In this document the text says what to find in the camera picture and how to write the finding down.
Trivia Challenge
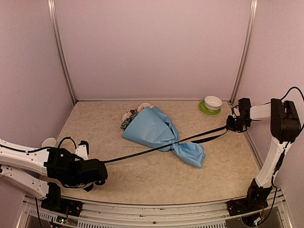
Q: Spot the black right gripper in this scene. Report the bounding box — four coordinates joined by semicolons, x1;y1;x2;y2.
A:
226;114;252;132

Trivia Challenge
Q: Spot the black printed ribbon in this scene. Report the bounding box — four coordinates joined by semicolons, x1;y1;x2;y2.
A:
103;126;228;164

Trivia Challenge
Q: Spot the fake flower bunch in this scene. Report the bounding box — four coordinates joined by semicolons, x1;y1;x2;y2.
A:
120;103;154;130

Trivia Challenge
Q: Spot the blue wrapping paper sheet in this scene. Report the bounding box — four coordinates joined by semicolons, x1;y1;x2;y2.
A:
123;106;205;168

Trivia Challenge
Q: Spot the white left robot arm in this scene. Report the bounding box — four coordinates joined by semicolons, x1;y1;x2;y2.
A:
0;140;108;211

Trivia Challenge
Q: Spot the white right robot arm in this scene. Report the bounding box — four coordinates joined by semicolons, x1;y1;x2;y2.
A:
226;98;302;188

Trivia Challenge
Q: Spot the white ceramic bowl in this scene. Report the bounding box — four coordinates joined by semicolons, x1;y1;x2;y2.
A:
204;95;223;111

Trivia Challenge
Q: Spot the white blue paper cup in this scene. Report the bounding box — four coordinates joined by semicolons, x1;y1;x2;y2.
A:
41;137;57;147

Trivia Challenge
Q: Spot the green plastic saucer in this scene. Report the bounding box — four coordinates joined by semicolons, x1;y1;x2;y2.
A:
199;100;221;115

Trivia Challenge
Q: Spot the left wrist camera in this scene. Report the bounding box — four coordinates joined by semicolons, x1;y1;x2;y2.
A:
75;140;89;160

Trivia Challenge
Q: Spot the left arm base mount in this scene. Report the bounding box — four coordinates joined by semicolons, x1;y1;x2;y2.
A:
41;182;83;217

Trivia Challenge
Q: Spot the aluminium table frame rail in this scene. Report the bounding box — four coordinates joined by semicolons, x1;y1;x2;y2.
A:
16;187;295;228

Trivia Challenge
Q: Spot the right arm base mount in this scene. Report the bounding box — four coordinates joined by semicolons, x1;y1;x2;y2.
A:
226;179;273;216

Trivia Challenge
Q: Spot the right corner metal post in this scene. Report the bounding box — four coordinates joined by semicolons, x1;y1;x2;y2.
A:
229;0;258;105

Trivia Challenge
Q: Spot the corner metal post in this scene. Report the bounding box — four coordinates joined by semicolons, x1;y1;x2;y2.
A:
229;0;258;105
47;0;78;106

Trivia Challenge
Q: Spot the left corner metal post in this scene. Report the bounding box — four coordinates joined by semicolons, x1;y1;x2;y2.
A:
47;0;78;106

